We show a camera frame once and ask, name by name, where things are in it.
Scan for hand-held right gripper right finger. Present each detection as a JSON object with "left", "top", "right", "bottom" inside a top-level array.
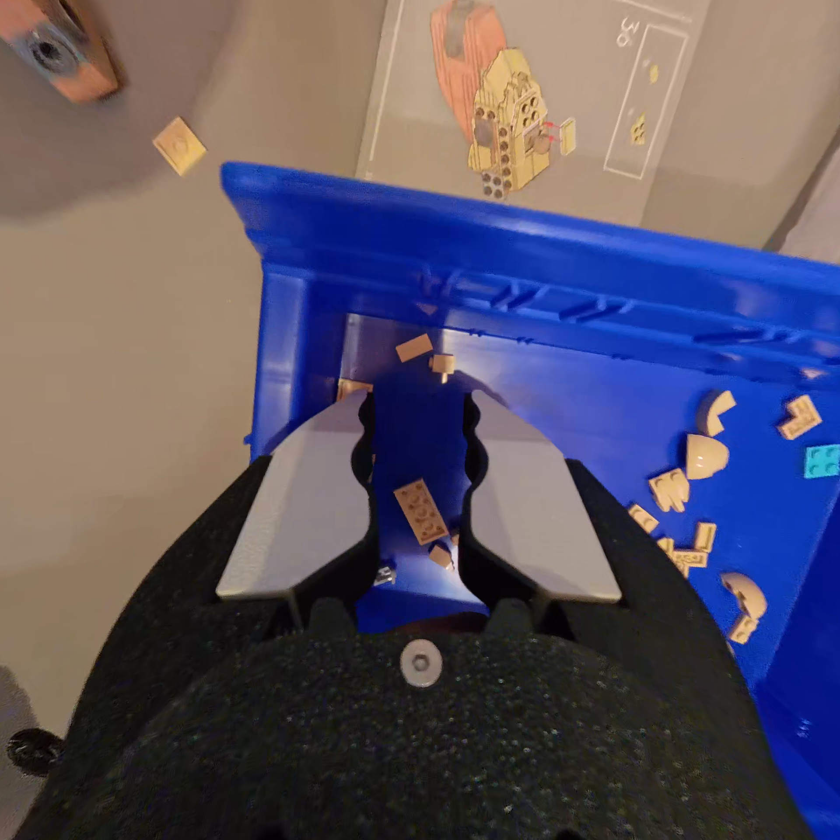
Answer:
[{"left": 458, "top": 389, "right": 623, "bottom": 609}]

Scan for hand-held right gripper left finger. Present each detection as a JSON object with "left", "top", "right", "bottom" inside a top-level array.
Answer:
[{"left": 214, "top": 388, "right": 378, "bottom": 606}]

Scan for blue plastic bin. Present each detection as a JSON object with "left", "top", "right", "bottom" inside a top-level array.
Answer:
[{"left": 220, "top": 161, "right": 840, "bottom": 840}]

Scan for tan brick model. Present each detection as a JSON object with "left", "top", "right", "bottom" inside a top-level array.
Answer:
[{"left": 0, "top": 0, "right": 120, "bottom": 105}]

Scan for grey desk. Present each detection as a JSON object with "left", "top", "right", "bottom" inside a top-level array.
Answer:
[{"left": 0, "top": 0, "right": 840, "bottom": 742}]

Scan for scattered tan bricks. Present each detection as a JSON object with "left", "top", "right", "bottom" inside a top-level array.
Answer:
[{"left": 338, "top": 334, "right": 825, "bottom": 647}]

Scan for black caster wheel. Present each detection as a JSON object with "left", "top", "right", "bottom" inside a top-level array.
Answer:
[{"left": 6, "top": 729, "right": 63, "bottom": 777}]

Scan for square tan tile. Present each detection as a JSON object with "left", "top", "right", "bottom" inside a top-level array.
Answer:
[{"left": 153, "top": 116, "right": 208, "bottom": 177}]

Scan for grey instruction booklet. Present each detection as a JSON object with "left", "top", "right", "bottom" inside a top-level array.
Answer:
[{"left": 353, "top": 0, "right": 712, "bottom": 228}]

